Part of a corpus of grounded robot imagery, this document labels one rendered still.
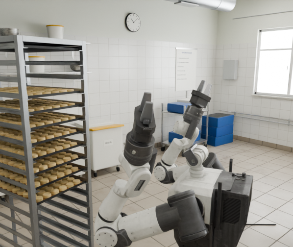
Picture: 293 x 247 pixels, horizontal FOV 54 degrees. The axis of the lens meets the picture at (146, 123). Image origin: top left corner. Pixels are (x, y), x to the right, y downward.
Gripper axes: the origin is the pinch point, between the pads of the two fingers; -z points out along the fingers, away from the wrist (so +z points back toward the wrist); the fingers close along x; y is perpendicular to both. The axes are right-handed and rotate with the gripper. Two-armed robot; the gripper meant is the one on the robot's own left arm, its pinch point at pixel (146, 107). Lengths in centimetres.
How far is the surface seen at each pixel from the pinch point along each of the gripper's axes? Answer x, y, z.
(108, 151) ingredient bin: 267, 1, 239
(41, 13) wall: 359, -111, 76
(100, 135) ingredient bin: 271, -13, 214
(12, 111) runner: 75, -63, 56
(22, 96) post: 69, -55, 41
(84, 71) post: 106, -27, 40
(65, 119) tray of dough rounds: 88, -35, 67
